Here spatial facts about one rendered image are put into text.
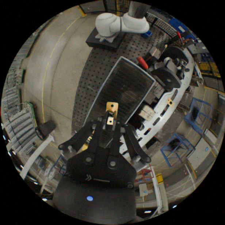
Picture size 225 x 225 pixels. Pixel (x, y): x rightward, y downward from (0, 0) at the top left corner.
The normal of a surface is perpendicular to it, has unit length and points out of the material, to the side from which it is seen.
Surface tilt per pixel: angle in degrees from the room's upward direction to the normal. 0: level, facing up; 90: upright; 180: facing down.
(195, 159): 90
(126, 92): 0
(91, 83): 0
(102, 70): 0
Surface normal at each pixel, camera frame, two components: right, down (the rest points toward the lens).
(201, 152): -0.93, -0.36
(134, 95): -0.04, 0.35
